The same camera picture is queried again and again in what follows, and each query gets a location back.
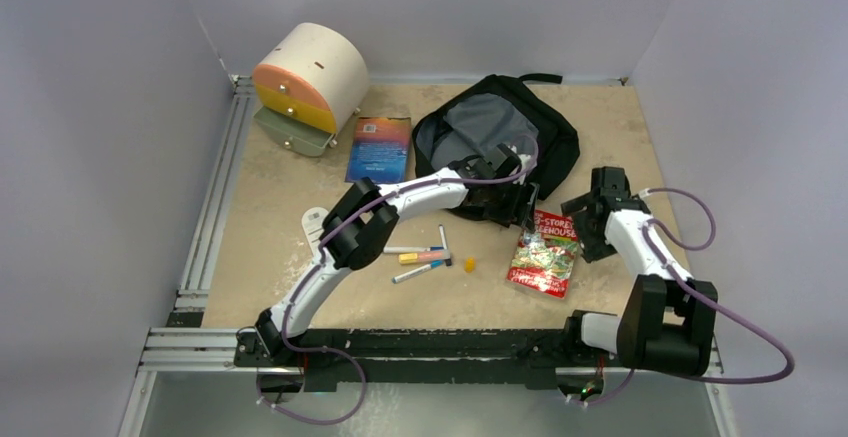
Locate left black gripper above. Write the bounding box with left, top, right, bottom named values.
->
left=483, top=177, right=535, bottom=233

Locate red colourful booklet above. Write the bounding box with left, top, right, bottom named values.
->
left=506, top=210, right=580, bottom=299

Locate black student backpack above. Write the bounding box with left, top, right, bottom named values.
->
left=412, top=73, right=580, bottom=227

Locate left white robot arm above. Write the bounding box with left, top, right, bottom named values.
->
left=254, top=142, right=539, bottom=366

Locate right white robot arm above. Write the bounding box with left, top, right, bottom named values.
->
left=561, top=166, right=718, bottom=377

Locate white marker lying lower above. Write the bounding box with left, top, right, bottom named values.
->
left=391, top=260, right=444, bottom=284

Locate white marker blue cap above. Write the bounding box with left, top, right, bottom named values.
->
left=383, top=246, right=443, bottom=255

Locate blue orange book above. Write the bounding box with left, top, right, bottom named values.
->
left=345, top=117, right=412, bottom=184

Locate white oval label card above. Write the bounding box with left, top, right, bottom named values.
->
left=301, top=207, right=328, bottom=255

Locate cream round drawer cabinet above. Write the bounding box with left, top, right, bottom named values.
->
left=251, top=22, right=370, bottom=157

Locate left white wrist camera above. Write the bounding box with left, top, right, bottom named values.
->
left=515, top=153, right=536, bottom=174

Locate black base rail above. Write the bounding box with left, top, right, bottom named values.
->
left=234, top=328, right=615, bottom=399

